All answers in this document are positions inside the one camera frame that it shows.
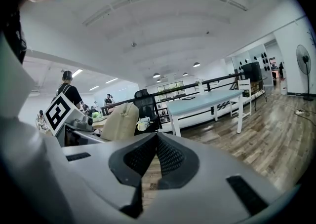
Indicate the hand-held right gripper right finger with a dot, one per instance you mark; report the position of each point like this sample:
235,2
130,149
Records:
212,161

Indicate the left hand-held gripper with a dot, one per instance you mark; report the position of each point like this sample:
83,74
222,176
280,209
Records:
59,113

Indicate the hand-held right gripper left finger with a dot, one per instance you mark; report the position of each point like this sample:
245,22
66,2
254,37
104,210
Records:
98,159

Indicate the beige pouch item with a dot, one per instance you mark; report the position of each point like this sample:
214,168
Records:
121,124

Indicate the green round object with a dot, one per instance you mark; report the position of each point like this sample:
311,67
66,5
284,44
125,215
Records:
96,115

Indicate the white table with blue top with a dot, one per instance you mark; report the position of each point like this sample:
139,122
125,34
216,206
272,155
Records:
205,100

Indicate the black flat tray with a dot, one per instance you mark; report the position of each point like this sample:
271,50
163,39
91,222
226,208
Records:
188,98

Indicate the black office chair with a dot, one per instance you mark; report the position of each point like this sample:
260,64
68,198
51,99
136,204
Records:
145,104

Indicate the white wooden chair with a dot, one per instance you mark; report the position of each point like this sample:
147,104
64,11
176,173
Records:
244,94

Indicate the white vase with flowers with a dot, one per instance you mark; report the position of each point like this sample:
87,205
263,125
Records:
200,86

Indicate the black metal railing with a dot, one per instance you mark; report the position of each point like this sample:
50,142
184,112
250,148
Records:
217,80

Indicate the wooden side desk black legs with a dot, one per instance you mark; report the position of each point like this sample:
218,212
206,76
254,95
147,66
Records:
259,87

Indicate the black box speaker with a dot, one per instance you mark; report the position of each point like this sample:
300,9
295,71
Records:
252,71

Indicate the white power strip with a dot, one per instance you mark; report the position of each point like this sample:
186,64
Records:
300,112

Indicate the black standing fan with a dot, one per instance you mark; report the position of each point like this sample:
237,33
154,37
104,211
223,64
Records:
303,60

